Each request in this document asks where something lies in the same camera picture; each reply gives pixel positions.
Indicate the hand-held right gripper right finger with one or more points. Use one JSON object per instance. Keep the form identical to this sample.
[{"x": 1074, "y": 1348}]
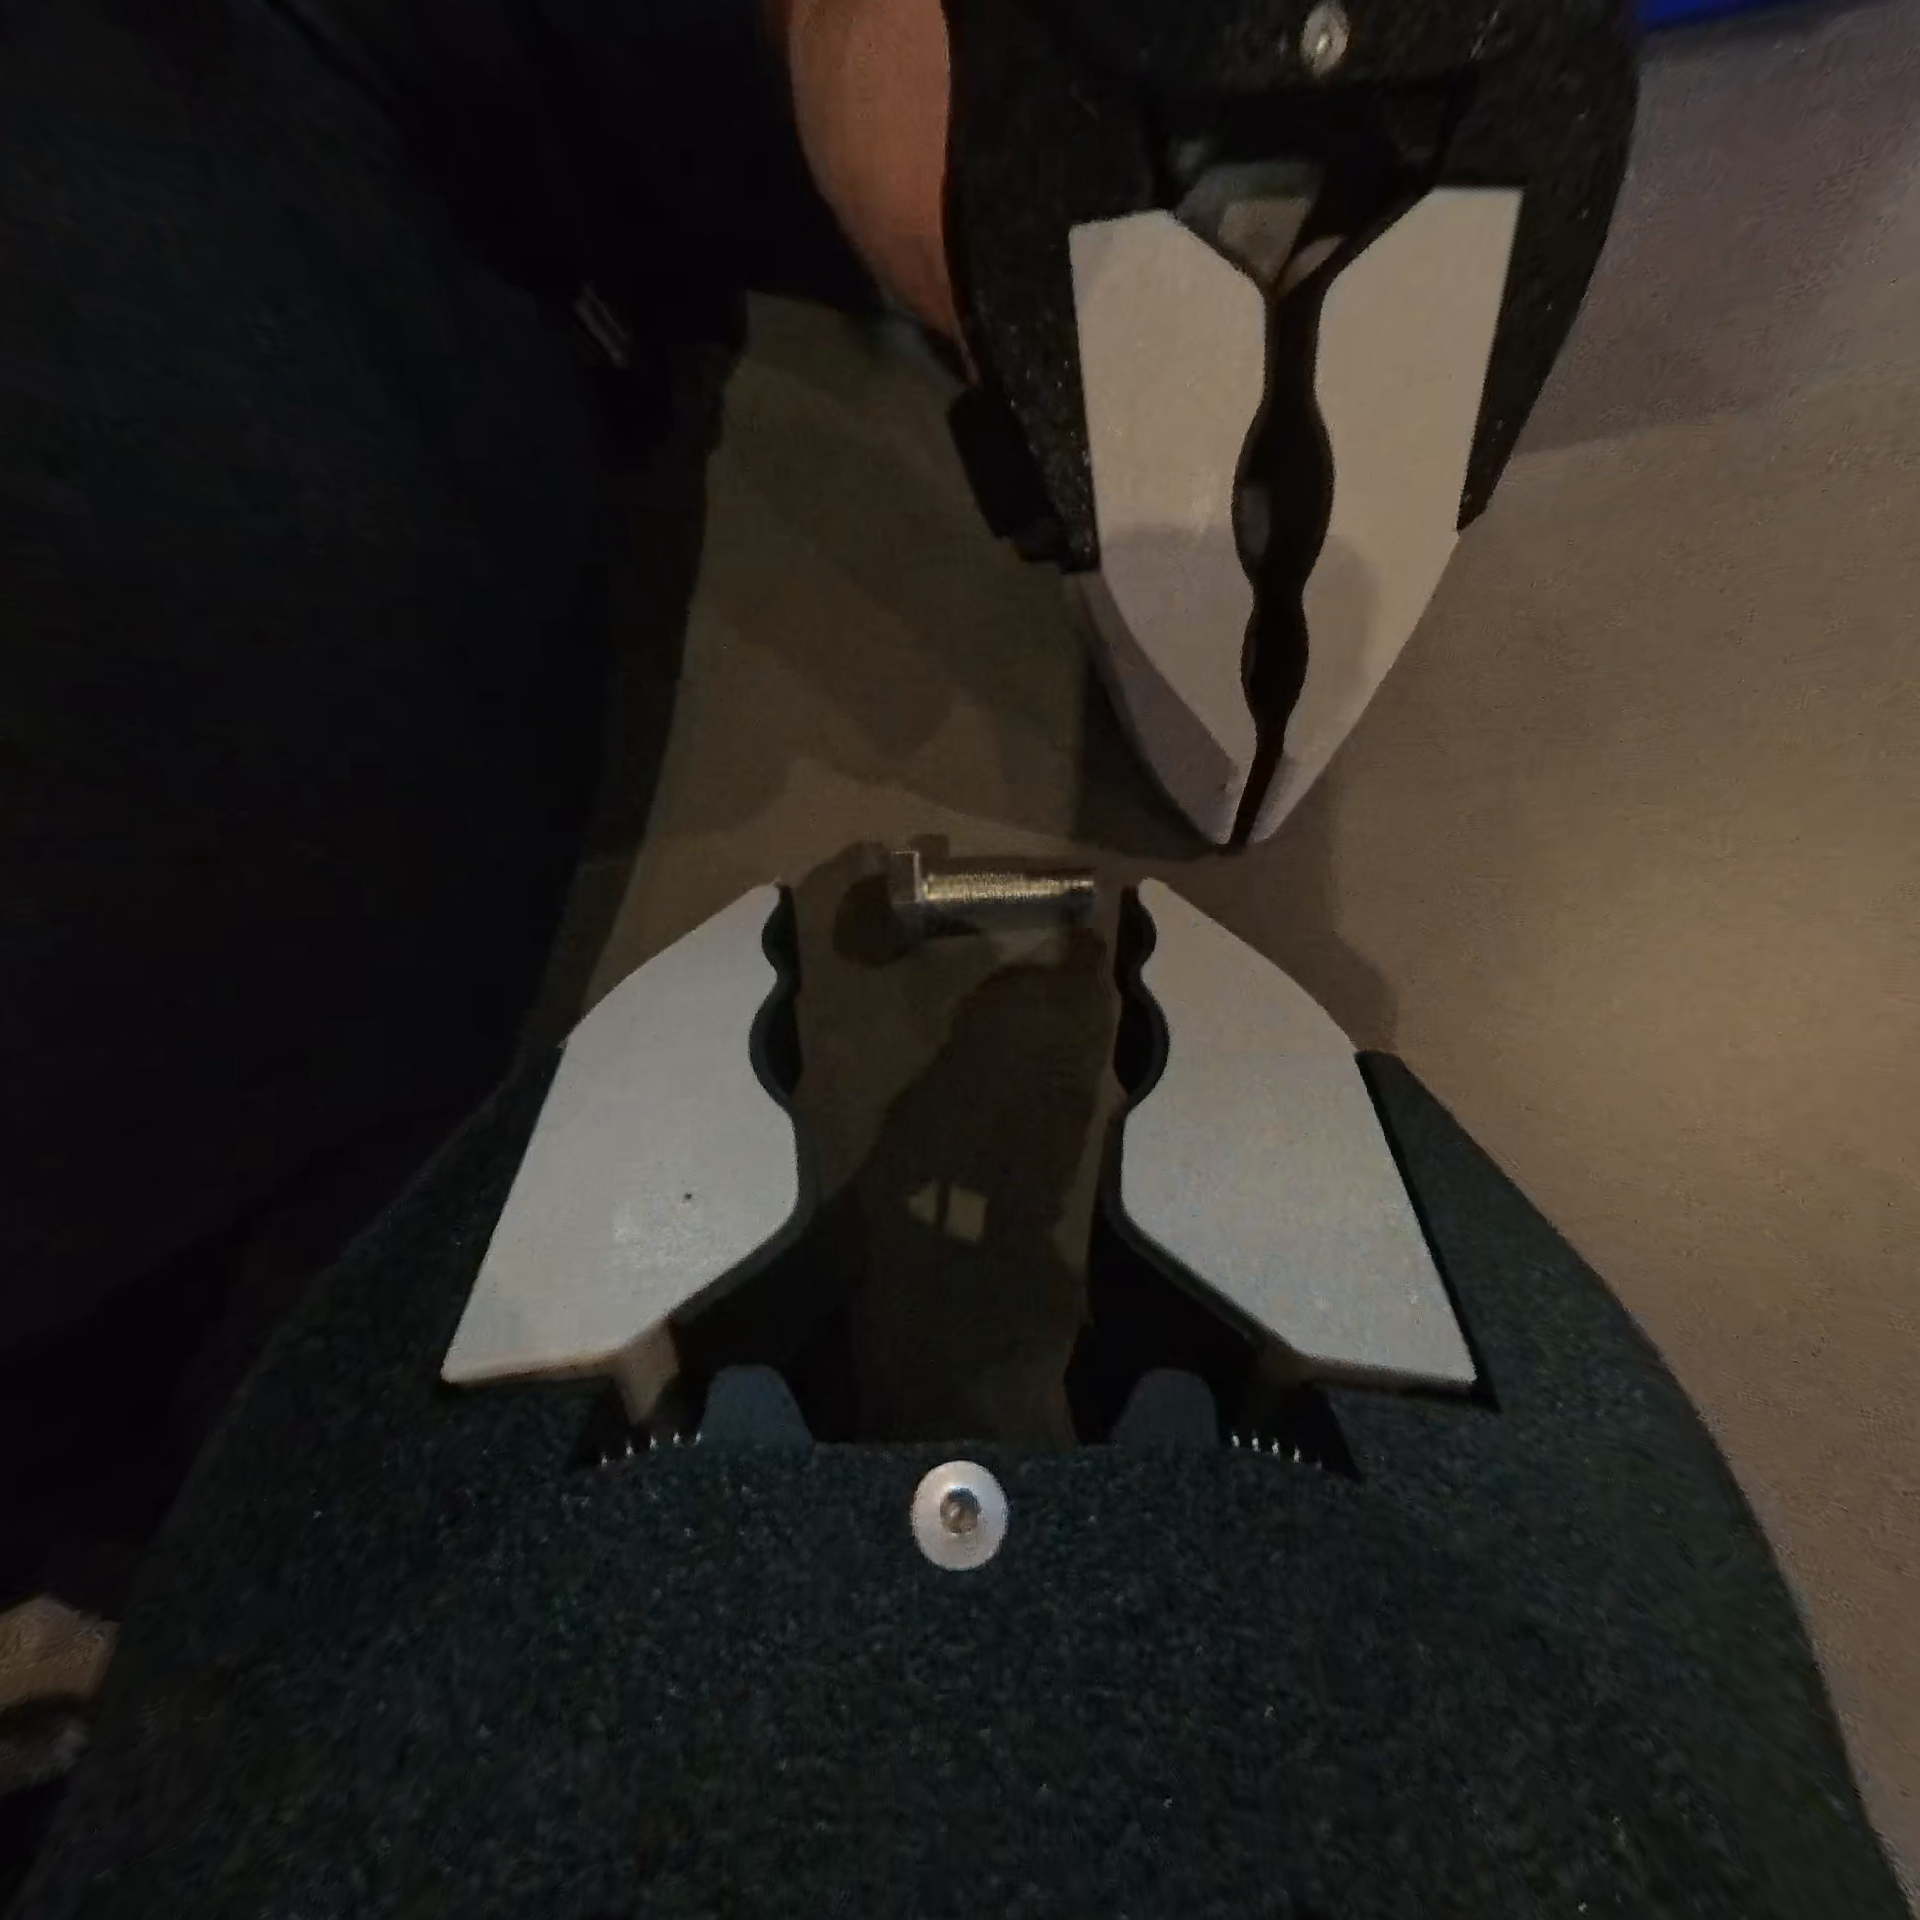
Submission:
[{"x": 1275, "y": 1184}]

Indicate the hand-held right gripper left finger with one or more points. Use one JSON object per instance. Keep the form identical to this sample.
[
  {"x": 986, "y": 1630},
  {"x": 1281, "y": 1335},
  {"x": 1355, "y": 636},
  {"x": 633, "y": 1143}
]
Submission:
[{"x": 645, "y": 1184}]

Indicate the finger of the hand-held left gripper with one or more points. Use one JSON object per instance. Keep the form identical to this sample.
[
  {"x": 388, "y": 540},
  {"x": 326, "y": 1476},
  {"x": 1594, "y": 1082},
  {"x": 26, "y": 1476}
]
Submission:
[
  {"x": 1410, "y": 435},
  {"x": 1162, "y": 480}
]

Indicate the silver hex bolt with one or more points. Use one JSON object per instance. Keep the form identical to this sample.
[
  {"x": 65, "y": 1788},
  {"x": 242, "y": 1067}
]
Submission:
[{"x": 998, "y": 885}]

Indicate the person's left hand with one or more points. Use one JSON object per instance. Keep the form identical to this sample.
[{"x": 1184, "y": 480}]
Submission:
[{"x": 871, "y": 135}]

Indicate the person's dark sweatshirt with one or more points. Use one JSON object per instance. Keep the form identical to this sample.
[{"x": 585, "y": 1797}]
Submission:
[{"x": 300, "y": 675}]

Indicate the pale cloth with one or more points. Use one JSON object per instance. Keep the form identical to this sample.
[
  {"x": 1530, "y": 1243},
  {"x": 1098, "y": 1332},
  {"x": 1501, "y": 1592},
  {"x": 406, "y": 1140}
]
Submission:
[{"x": 44, "y": 1665}]

